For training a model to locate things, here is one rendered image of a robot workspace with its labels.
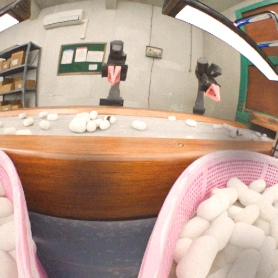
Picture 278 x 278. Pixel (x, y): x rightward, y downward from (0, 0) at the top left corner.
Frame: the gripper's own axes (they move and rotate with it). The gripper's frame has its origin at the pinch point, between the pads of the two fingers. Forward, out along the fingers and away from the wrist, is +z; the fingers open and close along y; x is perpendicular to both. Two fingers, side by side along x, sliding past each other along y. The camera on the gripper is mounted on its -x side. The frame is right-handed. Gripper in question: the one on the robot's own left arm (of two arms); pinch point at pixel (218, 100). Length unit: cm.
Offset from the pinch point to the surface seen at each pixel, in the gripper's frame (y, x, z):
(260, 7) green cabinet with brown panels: 46, -71, -51
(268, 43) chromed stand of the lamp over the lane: 3.7, -33.8, 1.2
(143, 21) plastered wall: -3, 5, -251
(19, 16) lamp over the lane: -70, -25, 0
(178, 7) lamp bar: -31.0, -25.7, 1.4
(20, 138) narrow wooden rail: -54, -11, 27
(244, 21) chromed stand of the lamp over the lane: -11.2, -32.9, 0.4
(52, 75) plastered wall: -168, 98, -172
